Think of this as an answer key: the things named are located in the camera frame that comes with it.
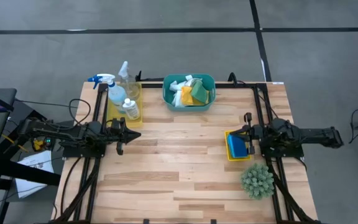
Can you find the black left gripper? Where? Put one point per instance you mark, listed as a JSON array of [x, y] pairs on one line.
[[117, 133]]

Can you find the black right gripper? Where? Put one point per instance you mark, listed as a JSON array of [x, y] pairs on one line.
[[258, 135]]

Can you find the blue sponge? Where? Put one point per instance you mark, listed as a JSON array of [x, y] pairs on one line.
[[237, 147]]

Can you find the small white labelled bottle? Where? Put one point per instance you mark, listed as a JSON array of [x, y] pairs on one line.
[[131, 110]]

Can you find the white spray bottle blue trigger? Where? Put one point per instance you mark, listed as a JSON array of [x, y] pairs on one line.
[[117, 95]]

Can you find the clear spray bottle white trigger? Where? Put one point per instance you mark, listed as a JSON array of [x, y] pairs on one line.
[[130, 88]]

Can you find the sponges and cloths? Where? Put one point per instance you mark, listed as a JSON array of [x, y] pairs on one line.
[[176, 98]]

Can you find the green cloth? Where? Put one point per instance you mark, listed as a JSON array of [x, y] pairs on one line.
[[200, 93]]

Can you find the yellow sponge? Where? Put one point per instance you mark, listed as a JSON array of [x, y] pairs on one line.
[[186, 96]]

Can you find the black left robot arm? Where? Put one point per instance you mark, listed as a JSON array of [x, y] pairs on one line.
[[57, 133]]

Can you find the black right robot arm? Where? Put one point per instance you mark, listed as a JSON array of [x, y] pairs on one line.
[[315, 137]]

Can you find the yellow translucent plastic tray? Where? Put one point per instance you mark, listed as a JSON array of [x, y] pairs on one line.
[[117, 119]]

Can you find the yellow slotted plastic basket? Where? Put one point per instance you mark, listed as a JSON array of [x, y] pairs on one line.
[[238, 159]]

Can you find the frosted green potted plant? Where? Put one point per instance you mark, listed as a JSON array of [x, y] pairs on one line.
[[256, 182]]

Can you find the teal plastic bin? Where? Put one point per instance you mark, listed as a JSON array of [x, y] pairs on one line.
[[188, 109]]

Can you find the black table clamp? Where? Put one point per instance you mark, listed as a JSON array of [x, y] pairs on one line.
[[213, 221], [146, 221]]

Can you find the small yellow tool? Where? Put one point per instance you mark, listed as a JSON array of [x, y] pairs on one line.
[[38, 145]]

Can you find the white paper sheets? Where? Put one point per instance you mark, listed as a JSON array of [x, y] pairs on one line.
[[37, 160]]

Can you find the black bracket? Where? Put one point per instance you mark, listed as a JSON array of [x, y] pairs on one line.
[[139, 77]]

